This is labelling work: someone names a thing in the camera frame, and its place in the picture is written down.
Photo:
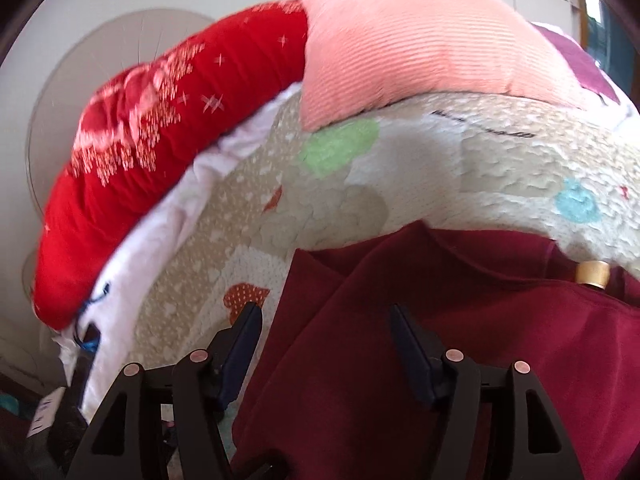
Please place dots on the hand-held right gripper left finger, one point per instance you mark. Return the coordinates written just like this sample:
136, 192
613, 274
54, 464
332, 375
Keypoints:
235, 360

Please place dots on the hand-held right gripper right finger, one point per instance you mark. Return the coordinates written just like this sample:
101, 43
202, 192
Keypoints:
415, 355

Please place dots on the dark red knit garment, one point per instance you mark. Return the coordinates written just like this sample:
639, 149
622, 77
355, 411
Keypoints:
450, 340

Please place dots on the white bed sheet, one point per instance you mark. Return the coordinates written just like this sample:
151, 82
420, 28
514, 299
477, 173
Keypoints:
150, 260

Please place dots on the patterned quilted bedspread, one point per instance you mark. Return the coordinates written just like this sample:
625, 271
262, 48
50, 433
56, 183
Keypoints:
400, 175

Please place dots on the red embroidered pillow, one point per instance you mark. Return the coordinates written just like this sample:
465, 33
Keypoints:
150, 160

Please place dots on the pink ribbed pillow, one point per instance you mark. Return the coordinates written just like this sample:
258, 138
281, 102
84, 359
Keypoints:
430, 40

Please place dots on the beige round headboard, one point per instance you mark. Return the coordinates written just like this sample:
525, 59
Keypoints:
75, 75

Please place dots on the magenta pillow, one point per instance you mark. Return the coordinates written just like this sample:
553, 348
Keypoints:
582, 67

